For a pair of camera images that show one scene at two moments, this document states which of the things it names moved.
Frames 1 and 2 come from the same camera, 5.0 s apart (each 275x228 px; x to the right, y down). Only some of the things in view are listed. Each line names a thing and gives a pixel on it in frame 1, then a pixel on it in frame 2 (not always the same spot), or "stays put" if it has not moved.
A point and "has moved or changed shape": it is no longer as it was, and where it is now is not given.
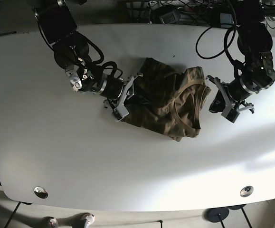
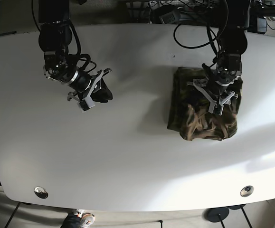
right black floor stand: [239, 206] stays put
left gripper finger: [142, 75] to [106, 71]
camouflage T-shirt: [167, 100] has moved or changed shape
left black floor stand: [215, 214] stays put
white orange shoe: [53, 223] to [79, 213]
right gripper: [222, 101] to [202, 83]
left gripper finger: [120, 112] to [86, 103]
